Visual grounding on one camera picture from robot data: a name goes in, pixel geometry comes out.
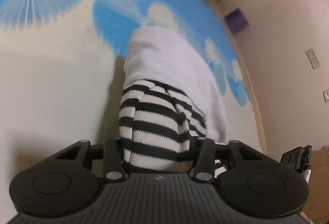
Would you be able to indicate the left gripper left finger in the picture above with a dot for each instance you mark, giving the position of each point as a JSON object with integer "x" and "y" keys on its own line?
{"x": 113, "y": 170}

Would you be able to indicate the blue white patterned bedspread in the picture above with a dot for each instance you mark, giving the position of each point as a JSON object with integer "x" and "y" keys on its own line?
{"x": 62, "y": 73}

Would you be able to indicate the white wall switch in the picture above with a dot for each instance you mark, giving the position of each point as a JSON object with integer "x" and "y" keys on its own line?
{"x": 326, "y": 95}

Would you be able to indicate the wall power sockets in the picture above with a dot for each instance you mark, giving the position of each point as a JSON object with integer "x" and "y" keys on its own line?
{"x": 311, "y": 55}

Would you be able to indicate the purple bin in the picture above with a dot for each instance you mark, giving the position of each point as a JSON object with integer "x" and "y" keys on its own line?
{"x": 236, "y": 21}

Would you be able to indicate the black white striped garment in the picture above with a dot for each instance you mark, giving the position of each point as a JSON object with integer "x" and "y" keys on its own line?
{"x": 170, "y": 97}

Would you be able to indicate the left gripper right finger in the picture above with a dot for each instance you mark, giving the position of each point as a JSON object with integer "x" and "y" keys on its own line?
{"x": 203, "y": 150}

